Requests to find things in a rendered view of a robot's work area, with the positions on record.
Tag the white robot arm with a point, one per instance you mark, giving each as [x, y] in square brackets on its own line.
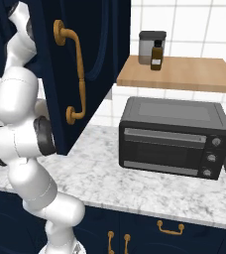
[19, 145]

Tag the navy base cabinet door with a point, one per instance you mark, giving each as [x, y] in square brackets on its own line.
[141, 246]
[100, 231]

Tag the navy base cabinet front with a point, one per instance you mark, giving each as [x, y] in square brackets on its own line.
[6, 225]

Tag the black toaster oven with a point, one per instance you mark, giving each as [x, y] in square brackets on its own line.
[171, 139]

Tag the brown glass bottle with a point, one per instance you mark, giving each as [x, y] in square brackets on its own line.
[156, 56]

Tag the grey lidded canister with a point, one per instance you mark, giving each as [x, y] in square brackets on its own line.
[147, 46]

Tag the navy drawer front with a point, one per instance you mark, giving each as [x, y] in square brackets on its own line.
[181, 236]

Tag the wooden wall shelf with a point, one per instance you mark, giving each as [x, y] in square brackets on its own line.
[184, 72]

